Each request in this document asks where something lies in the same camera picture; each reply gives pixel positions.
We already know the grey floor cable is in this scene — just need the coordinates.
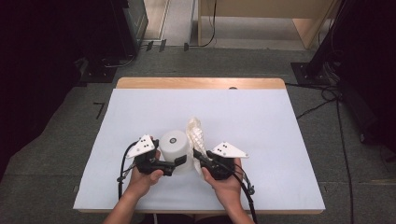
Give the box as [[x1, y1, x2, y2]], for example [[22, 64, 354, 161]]
[[104, 54, 138, 69]]

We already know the dark curtain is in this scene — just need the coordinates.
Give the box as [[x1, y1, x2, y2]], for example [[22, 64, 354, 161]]
[[339, 0, 396, 153], [0, 0, 125, 183]]

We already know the person's dark clothing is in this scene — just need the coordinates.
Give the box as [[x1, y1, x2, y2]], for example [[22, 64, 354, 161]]
[[138, 214, 233, 224]]

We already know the black stand base plate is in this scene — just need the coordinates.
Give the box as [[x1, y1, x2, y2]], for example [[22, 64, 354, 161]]
[[79, 57, 118, 84], [290, 61, 332, 87]]

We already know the light wooden desk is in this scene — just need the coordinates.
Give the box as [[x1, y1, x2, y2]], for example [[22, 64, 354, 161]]
[[197, 0, 342, 50]]

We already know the long black floor cable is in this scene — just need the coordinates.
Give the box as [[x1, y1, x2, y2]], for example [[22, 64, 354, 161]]
[[335, 99, 356, 224]]

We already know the hand-held gripper cable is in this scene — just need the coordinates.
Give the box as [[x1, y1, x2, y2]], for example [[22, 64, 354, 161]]
[[117, 141, 138, 200], [218, 158, 259, 224]]

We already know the hanging black cable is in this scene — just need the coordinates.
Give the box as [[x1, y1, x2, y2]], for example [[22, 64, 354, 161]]
[[186, 0, 218, 49]]

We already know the right hand-held gripper cable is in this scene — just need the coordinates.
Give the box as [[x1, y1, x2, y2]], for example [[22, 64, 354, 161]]
[[218, 158, 259, 224]]

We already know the white waffle cloth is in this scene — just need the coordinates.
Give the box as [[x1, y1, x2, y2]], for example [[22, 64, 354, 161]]
[[186, 117, 209, 175]]

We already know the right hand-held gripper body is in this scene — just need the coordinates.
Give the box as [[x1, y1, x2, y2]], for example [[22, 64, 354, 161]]
[[204, 141, 249, 181]]

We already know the white table mat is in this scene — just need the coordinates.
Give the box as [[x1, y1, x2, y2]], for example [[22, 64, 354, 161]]
[[73, 88, 326, 212]]

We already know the white cylinder speaker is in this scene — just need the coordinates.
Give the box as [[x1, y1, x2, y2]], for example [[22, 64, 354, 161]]
[[159, 130, 195, 175]]

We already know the person's left hand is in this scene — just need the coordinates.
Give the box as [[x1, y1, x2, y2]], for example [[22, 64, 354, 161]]
[[125, 167, 165, 199]]

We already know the person's right hand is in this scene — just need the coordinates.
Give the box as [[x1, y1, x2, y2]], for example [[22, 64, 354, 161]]
[[201, 158, 245, 208]]

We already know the black stand post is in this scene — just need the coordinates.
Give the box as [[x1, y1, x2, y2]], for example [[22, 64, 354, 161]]
[[306, 0, 356, 78]]

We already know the left hand-held gripper cable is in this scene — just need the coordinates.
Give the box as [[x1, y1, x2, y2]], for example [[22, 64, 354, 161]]
[[117, 141, 138, 200]]

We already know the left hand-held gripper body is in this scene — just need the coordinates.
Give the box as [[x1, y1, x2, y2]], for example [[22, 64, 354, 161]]
[[125, 133, 161, 175]]

